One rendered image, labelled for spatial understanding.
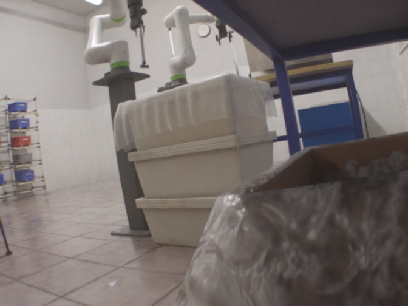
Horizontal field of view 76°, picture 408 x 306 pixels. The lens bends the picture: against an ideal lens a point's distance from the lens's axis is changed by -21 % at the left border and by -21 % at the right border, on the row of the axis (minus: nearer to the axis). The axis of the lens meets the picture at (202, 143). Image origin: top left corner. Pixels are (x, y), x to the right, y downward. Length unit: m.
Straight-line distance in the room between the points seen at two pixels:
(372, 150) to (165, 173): 1.07
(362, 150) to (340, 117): 1.87
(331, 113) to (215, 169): 1.30
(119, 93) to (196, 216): 0.88
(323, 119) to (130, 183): 1.41
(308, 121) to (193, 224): 1.31
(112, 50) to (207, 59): 4.46
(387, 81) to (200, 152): 4.74
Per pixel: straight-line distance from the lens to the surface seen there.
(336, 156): 0.47
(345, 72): 1.71
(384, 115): 5.62
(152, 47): 7.02
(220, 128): 1.23
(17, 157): 6.05
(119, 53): 1.93
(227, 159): 1.21
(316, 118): 2.35
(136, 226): 1.88
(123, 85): 1.86
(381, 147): 0.48
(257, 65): 1.76
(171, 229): 1.46
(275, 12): 0.78
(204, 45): 6.37
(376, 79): 5.67
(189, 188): 1.34
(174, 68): 2.48
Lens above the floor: 0.43
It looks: 1 degrees up
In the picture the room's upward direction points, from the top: 9 degrees counter-clockwise
